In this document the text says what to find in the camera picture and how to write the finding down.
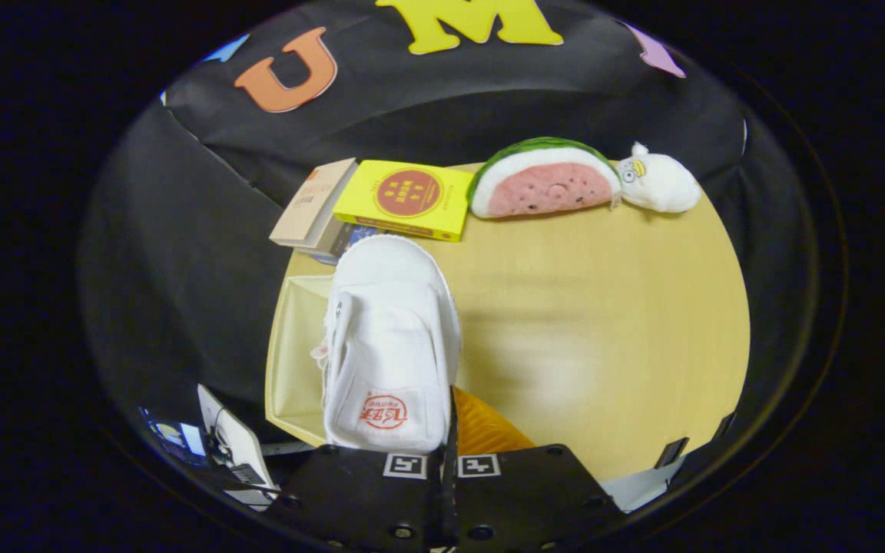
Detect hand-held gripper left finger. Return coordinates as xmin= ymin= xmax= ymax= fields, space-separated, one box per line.
xmin=268 ymin=415 xmax=452 ymax=552

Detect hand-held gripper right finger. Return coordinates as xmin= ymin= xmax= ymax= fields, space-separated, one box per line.
xmin=449 ymin=385 xmax=629 ymax=552

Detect beige fabric storage box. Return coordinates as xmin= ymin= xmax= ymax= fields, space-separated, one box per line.
xmin=264 ymin=274 xmax=337 ymax=449

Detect white canvas shoe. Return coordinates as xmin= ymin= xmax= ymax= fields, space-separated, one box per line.
xmin=311 ymin=233 xmax=463 ymax=455

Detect lit screen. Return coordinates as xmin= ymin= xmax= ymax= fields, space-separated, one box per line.
xmin=141 ymin=409 xmax=207 ymax=463

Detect blue book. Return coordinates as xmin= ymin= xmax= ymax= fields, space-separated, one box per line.
xmin=320 ymin=223 xmax=383 ymax=267

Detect grey book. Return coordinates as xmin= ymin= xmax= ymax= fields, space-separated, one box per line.
xmin=307 ymin=217 xmax=359 ymax=259

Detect beige paperback book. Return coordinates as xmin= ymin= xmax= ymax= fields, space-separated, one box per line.
xmin=269 ymin=157 xmax=360 ymax=249

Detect yellow book with red circle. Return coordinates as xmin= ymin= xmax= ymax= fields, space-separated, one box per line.
xmin=332 ymin=159 xmax=476 ymax=243

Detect watermelon slice plush toy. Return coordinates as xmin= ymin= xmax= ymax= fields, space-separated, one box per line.
xmin=466 ymin=136 xmax=623 ymax=220

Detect white plush toy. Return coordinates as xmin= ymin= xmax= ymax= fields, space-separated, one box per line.
xmin=615 ymin=141 xmax=703 ymax=215

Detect white device with cable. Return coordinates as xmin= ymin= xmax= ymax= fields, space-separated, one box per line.
xmin=196 ymin=383 xmax=283 ymax=511

